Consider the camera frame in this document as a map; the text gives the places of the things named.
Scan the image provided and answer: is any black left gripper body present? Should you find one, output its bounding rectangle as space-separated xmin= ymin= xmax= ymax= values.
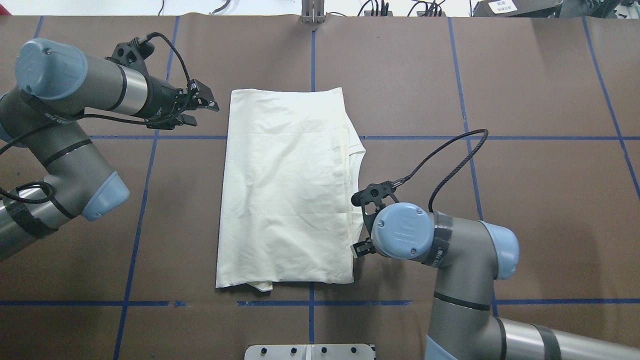
xmin=147 ymin=80 xmax=190 ymax=128

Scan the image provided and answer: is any black braided right cable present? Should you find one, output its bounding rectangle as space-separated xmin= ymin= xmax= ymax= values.
xmin=392 ymin=129 xmax=489 ymax=213

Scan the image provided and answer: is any white pedestal base plate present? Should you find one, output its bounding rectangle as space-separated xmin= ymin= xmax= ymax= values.
xmin=244 ymin=343 xmax=377 ymax=360

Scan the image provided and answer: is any black braided cable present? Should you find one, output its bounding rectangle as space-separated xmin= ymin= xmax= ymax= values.
xmin=392 ymin=129 xmax=489 ymax=213
xmin=142 ymin=32 xmax=193 ymax=93

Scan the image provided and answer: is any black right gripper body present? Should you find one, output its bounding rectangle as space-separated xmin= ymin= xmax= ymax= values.
xmin=351 ymin=220 xmax=378 ymax=259

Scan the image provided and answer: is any grey aluminium frame post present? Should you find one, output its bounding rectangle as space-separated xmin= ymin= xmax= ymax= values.
xmin=301 ymin=0 xmax=326 ymax=24

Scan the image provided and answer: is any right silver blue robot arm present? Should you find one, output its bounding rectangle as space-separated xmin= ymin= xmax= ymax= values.
xmin=354 ymin=202 xmax=640 ymax=360

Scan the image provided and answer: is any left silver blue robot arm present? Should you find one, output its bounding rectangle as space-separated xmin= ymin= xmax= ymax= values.
xmin=0 ymin=32 xmax=220 ymax=260

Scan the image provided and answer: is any black braided left cable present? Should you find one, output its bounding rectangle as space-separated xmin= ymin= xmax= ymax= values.
xmin=142 ymin=32 xmax=193 ymax=93

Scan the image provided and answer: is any black box with label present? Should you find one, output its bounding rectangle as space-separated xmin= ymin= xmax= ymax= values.
xmin=471 ymin=0 xmax=562 ymax=18

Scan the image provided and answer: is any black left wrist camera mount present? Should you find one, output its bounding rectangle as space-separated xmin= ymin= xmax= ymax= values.
xmin=104 ymin=38 xmax=155 ymax=75

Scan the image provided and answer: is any cream long-sleeve cat shirt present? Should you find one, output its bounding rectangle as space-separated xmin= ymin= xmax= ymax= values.
xmin=215 ymin=87 xmax=366 ymax=292

